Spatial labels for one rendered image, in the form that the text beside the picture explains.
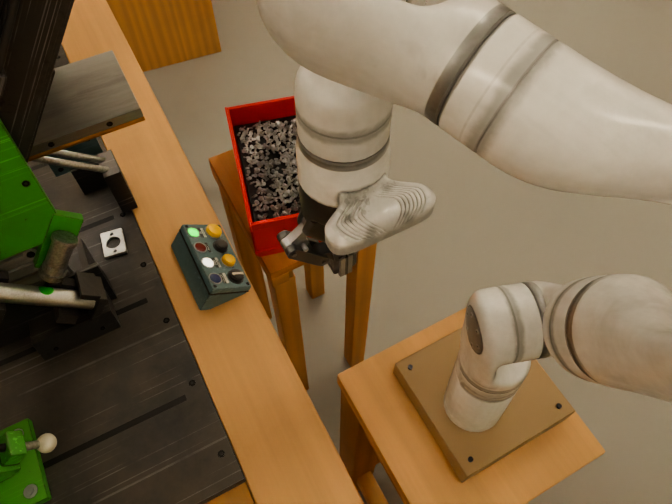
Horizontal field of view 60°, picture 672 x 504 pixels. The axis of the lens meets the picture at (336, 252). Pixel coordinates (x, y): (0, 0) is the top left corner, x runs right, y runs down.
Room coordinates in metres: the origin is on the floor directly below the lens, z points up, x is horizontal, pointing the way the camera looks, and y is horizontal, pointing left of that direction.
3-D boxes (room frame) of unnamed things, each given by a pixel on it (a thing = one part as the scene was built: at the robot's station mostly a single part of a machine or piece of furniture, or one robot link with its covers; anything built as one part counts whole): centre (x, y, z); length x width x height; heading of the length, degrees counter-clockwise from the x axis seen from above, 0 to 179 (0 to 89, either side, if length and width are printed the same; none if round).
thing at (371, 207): (0.29, -0.01, 1.47); 0.11 x 0.09 x 0.06; 28
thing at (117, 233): (0.58, 0.41, 0.90); 0.06 x 0.04 x 0.01; 20
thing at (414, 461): (0.28, -0.22, 0.83); 0.32 x 0.32 x 0.04; 28
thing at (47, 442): (0.20, 0.43, 0.96); 0.06 x 0.03 x 0.06; 118
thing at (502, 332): (0.29, -0.21, 1.14); 0.09 x 0.09 x 0.17; 9
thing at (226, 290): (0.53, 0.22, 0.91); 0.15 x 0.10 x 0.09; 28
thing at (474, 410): (0.28, -0.21, 0.98); 0.09 x 0.09 x 0.17; 31
